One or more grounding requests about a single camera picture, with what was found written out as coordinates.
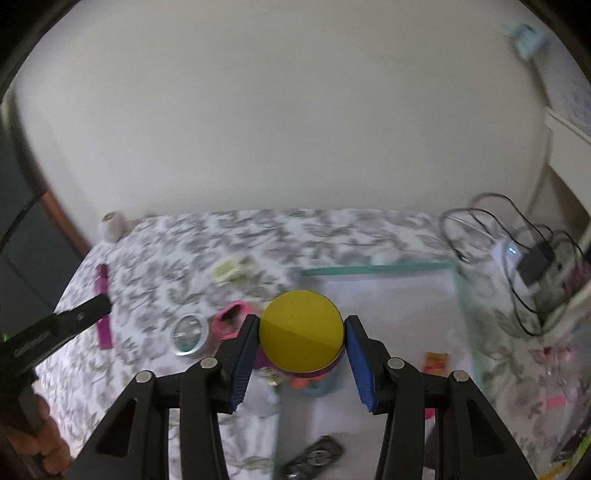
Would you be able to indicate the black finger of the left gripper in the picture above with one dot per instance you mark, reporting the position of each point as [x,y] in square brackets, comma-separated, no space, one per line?
[21,353]

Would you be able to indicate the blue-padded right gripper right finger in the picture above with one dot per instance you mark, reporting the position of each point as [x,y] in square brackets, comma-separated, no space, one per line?
[473,441]

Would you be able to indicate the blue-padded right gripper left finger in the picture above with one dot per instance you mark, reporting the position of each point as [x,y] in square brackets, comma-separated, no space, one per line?
[131,441]

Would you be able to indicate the round clear bead tin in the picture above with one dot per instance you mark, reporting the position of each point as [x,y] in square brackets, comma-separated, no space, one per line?
[189,336]

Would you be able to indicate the purple vase toy yellow base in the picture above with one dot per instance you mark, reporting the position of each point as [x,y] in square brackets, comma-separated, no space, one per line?
[302,334]

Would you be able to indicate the person's left hand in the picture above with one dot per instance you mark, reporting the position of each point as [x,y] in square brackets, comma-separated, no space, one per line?
[47,442]

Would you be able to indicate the orange pink figurine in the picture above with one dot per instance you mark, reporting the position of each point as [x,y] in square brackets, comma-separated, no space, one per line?
[435,374]

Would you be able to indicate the clear plastic bag clutter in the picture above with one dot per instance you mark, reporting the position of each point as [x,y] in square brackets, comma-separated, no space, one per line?
[565,393]

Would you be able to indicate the black remote control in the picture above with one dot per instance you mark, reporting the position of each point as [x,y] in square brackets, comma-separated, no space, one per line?
[314,460]

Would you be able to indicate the green-rimmed white tray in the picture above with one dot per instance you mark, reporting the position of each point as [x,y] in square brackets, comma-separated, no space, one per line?
[412,308]

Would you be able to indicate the beige round knob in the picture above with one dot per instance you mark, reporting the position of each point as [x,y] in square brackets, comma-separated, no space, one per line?
[112,226]

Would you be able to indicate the orange blue toy in tray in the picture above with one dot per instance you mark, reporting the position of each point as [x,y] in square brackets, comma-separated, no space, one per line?
[319,386]

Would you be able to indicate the floral grey white cloth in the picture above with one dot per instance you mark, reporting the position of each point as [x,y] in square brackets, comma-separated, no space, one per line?
[161,271]

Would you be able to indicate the black power adapter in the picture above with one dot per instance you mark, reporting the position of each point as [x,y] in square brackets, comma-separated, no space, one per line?
[535,263]

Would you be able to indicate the white router box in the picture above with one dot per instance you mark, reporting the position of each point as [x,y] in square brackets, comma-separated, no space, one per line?
[549,289]

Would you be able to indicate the cream plastic toy chair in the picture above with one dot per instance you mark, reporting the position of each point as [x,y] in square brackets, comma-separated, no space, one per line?
[229,269]

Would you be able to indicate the white shelf unit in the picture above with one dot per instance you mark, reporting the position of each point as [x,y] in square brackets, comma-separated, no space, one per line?
[558,191]

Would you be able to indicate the pink plastic ring frame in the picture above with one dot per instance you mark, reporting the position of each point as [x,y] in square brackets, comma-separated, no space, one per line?
[227,323]

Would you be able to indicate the light blue wall item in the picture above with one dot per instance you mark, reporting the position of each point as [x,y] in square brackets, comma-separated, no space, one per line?
[527,41]

